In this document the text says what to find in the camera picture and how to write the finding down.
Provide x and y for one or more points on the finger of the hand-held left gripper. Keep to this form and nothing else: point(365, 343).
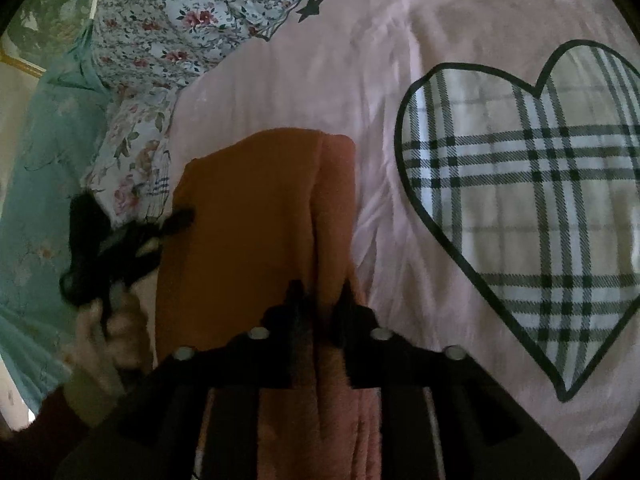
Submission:
point(178, 221)

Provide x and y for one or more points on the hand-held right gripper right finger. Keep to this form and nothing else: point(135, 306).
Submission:
point(350, 310)

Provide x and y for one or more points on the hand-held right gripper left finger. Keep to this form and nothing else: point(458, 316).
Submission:
point(296, 310)

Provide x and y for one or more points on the orange sweater with dark patch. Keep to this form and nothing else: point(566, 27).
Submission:
point(250, 220)

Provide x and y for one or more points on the person's left forearm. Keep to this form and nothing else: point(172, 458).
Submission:
point(65, 420)

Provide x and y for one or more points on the person's left hand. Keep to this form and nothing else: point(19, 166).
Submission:
point(115, 340)

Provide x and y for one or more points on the floral pillow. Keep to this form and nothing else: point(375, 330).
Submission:
point(135, 160)

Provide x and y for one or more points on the teal cloth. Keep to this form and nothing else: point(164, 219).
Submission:
point(40, 170)

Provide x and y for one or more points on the pink bedsheet with plaid hearts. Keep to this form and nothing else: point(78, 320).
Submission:
point(400, 110)

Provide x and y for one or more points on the floral quilt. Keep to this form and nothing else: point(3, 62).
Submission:
point(200, 15)

